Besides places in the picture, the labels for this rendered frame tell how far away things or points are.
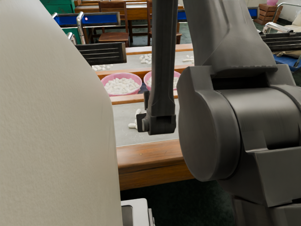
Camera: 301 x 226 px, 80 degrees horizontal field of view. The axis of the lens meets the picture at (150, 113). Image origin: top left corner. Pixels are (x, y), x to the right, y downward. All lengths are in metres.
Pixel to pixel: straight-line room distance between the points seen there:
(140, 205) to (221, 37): 0.27
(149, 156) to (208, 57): 0.59
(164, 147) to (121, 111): 0.34
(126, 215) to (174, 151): 0.46
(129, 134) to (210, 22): 0.70
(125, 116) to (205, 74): 0.79
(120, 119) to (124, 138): 0.13
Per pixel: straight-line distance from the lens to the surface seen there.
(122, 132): 0.85
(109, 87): 1.18
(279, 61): 3.36
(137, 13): 3.48
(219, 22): 0.20
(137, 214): 0.33
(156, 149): 0.75
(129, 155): 0.74
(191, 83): 0.16
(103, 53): 0.75
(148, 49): 1.65
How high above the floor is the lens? 1.35
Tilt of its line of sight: 40 degrees down
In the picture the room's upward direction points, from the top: straight up
